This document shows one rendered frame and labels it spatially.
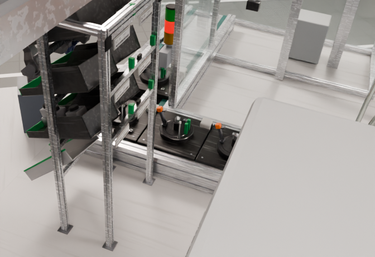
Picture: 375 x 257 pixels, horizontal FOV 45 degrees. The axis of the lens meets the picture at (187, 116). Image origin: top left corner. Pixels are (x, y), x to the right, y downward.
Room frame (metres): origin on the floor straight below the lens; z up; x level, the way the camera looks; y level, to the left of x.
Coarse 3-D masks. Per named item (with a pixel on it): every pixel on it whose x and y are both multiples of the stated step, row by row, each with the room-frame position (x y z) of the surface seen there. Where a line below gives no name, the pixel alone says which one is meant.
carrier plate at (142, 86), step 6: (138, 66) 1.91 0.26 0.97; (138, 78) 1.81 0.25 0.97; (138, 84) 1.76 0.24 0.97; (144, 84) 1.76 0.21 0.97; (162, 84) 1.78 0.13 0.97; (168, 84) 1.78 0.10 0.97; (144, 90) 1.72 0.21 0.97; (168, 90) 1.73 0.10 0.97; (162, 96) 1.69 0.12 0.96; (168, 96) 1.68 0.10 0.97
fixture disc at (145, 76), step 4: (148, 68) 1.88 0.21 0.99; (144, 72) 1.83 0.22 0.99; (148, 72) 1.83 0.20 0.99; (160, 72) 1.85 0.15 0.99; (168, 72) 1.85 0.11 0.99; (140, 76) 1.80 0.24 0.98; (144, 76) 1.80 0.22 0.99; (148, 76) 1.80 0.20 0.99; (160, 76) 1.81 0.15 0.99; (164, 76) 1.82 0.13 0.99; (168, 76) 1.82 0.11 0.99; (144, 80) 1.78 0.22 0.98; (160, 80) 1.78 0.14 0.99; (164, 80) 1.78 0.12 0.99; (168, 80) 1.81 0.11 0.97; (160, 84) 1.77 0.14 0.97
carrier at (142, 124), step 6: (126, 102) 1.56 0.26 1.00; (132, 102) 1.61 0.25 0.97; (120, 108) 1.49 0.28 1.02; (126, 108) 1.54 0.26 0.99; (156, 108) 1.56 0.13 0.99; (120, 114) 1.49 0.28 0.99; (126, 114) 1.50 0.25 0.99; (144, 114) 1.53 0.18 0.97; (114, 120) 1.45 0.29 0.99; (120, 120) 1.45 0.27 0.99; (132, 120) 1.46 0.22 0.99; (138, 120) 1.49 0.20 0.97; (144, 120) 1.49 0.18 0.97; (114, 126) 1.44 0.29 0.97; (132, 126) 1.45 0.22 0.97; (138, 126) 1.45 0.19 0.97; (144, 126) 1.46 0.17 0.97; (132, 132) 1.41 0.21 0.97; (138, 132) 1.41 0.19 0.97; (126, 138) 1.37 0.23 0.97; (132, 138) 1.37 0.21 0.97; (138, 138) 1.39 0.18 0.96
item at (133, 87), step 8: (120, 72) 1.25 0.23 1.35; (112, 80) 1.26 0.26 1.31; (96, 88) 1.29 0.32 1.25; (128, 88) 1.19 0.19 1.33; (136, 88) 1.21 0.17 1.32; (72, 96) 1.29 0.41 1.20; (80, 96) 1.16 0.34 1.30; (112, 96) 1.12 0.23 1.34; (128, 96) 1.17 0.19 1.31; (64, 104) 1.25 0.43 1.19; (72, 104) 1.18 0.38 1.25; (120, 104) 1.13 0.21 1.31
